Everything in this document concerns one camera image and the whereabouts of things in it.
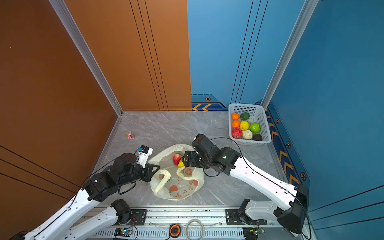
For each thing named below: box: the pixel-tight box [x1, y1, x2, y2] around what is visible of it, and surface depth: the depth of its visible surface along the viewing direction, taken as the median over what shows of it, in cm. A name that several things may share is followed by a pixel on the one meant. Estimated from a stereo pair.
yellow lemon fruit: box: [239, 121, 250, 131], surface depth 107 cm
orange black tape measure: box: [169, 223, 181, 238], surface depth 69 cm
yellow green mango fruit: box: [178, 159, 185, 168], surface depth 90 cm
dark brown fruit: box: [253, 133, 263, 141], surface depth 102 cm
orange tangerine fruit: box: [231, 119, 241, 128], surface depth 107 cm
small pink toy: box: [126, 131, 135, 140], surface depth 104 cm
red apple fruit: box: [231, 127, 242, 139], surface depth 101 cm
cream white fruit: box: [242, 129, 253, 140], surface depth 101 cm
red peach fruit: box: [173, 153, 183, 166], surface depth 91 cm
